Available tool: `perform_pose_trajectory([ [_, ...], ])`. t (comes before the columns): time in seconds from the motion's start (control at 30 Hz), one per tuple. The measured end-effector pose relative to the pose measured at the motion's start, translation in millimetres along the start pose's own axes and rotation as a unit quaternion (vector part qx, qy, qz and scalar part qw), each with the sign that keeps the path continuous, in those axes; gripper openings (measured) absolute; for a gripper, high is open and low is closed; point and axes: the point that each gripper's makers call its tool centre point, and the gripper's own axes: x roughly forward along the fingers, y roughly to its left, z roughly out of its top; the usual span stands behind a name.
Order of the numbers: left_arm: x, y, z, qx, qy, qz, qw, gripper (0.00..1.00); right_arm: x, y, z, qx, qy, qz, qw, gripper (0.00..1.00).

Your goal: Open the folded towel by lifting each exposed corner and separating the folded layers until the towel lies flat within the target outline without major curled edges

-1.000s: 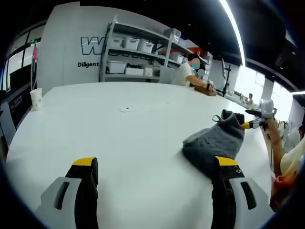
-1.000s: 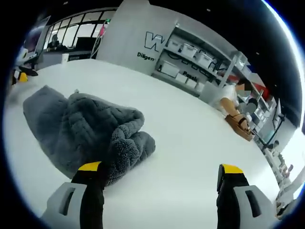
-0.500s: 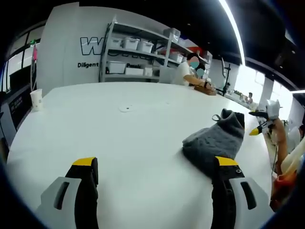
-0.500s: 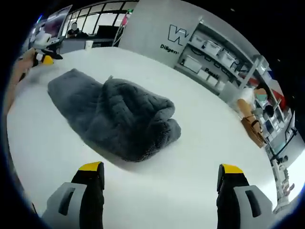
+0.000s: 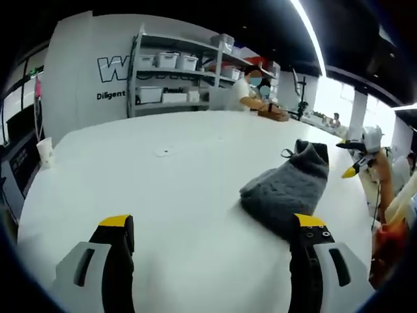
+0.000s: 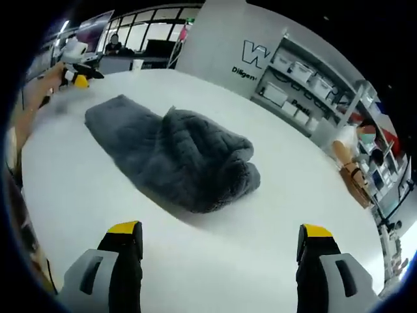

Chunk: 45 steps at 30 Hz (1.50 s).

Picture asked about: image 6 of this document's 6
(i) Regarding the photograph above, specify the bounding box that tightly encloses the grey towel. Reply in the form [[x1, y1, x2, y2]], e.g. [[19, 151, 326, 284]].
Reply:
[[84, 94, 262, 215]]

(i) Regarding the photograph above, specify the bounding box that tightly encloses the purple screen monitor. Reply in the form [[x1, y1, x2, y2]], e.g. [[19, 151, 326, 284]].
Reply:
[[76, 14, 114, 53]]

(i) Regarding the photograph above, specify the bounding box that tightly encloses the black monitor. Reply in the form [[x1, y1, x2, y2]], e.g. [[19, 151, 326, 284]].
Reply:
[[146, 38, 174, 62]]

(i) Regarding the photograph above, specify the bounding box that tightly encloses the grey metal shelf rack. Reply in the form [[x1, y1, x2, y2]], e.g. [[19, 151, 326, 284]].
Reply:
[[250, 32, 412, 226]]

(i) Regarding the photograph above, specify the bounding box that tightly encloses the shelving unit with white bins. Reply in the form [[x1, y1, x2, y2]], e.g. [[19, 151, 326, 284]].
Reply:
[[260, 52, 397, 193]]

